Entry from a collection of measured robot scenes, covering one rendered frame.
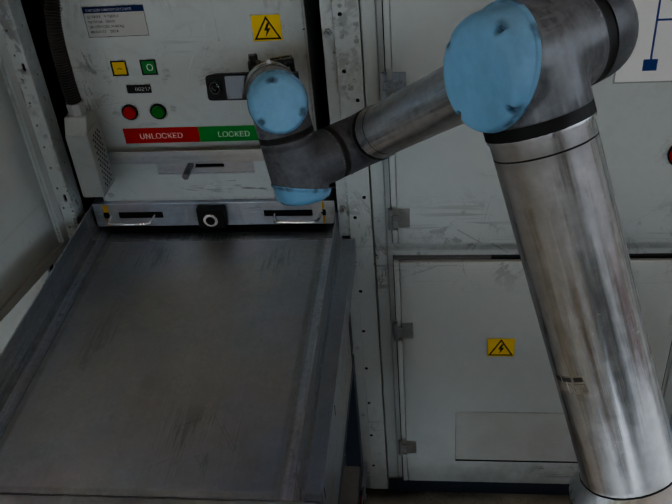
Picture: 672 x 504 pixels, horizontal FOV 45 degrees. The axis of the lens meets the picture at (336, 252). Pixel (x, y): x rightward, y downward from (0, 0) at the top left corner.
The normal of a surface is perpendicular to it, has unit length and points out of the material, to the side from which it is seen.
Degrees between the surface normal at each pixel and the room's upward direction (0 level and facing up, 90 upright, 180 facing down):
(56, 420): 0
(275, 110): 70
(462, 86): 83
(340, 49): 90
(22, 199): 90
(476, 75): 83
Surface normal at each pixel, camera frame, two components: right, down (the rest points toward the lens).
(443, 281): -0.09, 0.59
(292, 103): 0.11, 0.26
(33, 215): 0.96, 0.10
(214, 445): -0.07, -0.81
